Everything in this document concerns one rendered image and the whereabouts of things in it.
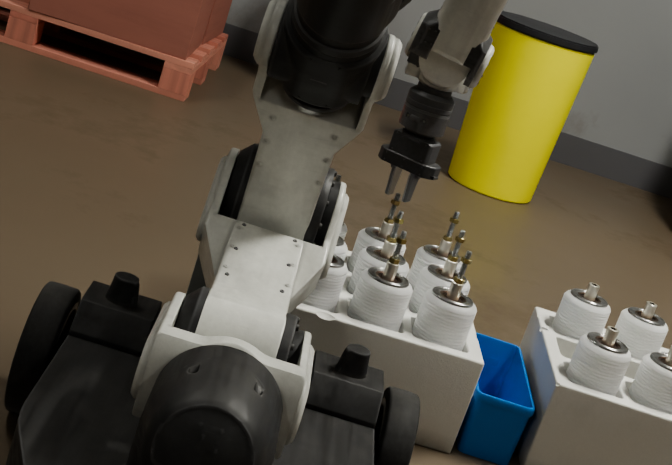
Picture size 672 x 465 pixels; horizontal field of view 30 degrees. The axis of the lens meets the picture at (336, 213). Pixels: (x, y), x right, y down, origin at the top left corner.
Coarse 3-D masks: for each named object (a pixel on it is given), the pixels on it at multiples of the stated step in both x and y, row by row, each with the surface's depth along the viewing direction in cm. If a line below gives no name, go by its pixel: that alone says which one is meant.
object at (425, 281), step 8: (424, 272) 228; (424, 280) 227; (432, 280) 226; (440, 280) 226; (416, 288) 229; (424, 288) 227; (464, 288) 227; (416, 296) 228; (416, 304) 228; (416, 312) 228
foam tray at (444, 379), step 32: (320, 320) 211; (352, 320) 213; (384, 352) 213; (416, 352) 213; (448, 352) 213; (480, 352) 218; (384, 384) 214; (416, 384) 214; (448, 384) 214; (448, 416) 216; (448, 448) 218
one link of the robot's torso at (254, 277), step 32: (224, 160) 185; (224, 192) 182; (224, 224) 179; (224, 256) 170; (256, 256) 172; (288, 256) 175; (320, 256) 180; (224, 288) 161; (256, 288) 165; (288, 288) 167; (192, 320) 153; (224, 320) 154; (256, 320) 155; (288, 320) 157; (288, 352) 154
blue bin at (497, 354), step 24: (480, 336) 245; (504, 360) 246; (480, 384) 247; (504, 384) 245; (528, 384) 228; (480, 408) 218; (504, 408) 217; (528, 408) 217; (480, 432) 219; (504, 432) 219; (480, 456) 220; (504, 456) 220
